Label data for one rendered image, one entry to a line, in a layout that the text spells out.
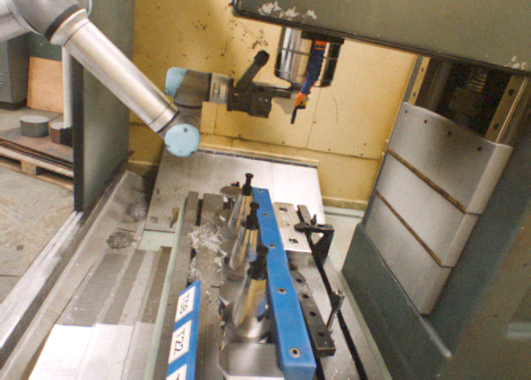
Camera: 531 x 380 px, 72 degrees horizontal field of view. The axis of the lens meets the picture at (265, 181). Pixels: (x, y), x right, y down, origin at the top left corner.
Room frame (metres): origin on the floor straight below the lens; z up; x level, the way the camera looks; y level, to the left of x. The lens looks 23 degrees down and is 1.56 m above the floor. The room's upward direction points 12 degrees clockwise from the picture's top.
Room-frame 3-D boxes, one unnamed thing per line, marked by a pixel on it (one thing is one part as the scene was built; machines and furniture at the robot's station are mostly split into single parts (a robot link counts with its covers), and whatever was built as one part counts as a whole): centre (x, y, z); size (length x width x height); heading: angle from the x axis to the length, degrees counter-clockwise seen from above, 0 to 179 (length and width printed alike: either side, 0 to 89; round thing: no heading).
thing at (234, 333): (0.36, -0.01, 1.21); 0.06 x 0.06 x 0.03
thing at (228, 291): (0.41, 0.00, 1.21); 0.07 x 0.05 x 0.01; 101
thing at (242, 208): (0.57, 0.03, 1.26); 0.04 x 0.04 x 0.07
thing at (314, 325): (0.71, -0.17, 0.93); 0.26 x 0.05 x 0.06; 16
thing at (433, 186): (1.07, -0.48, 1.16); 0.48 x 0.05 x 0.51; 11
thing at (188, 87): (0.94, 0.24, 1.39); 0.11 x 0.08 x 0.09; 101
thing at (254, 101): (0.97, 0.09, 1.39); 0.12 x 0.08 x 0.09; 101
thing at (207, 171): (1.64, 0.09, 0.75); 0.89 x 0.67 x 0.26; 101
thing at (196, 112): (0.92, 0.23, 1.29); 0.11 x 0.08 x 0.11; 13
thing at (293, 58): (0.99, -0.04, 1.51); 0.16 x 0.16 x 0.12
